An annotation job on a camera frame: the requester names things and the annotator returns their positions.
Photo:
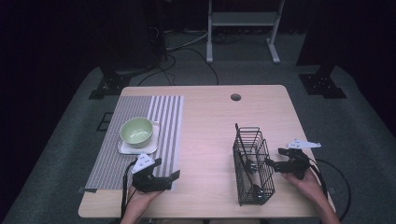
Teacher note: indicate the white square plate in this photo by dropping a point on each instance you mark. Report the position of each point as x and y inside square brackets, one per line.
[154, 146]

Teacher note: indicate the grey striped placemat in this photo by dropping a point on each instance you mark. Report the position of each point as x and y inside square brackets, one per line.
[168, 124]

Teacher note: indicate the person's right hand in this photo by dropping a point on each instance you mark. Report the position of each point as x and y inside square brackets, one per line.
[308, 185]

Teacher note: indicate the dark small object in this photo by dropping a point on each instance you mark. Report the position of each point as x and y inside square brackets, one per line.
[251, 166]
[258, 191]

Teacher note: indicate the green bowl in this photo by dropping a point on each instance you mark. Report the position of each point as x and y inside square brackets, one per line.
[136, 132]

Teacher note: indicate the person's left hand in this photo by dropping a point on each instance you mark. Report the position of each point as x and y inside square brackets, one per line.
[140, 197]

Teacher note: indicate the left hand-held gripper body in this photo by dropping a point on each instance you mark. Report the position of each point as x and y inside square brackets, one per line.
[146, 182]

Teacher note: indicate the white metal stand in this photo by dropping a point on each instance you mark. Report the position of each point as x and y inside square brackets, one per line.
[243, 18]

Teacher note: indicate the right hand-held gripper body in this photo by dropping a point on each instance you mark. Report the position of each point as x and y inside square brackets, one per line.
[295, 165]

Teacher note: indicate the black stand base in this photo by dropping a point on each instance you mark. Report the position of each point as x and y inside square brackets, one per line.
[109, 87]
[322, 85]

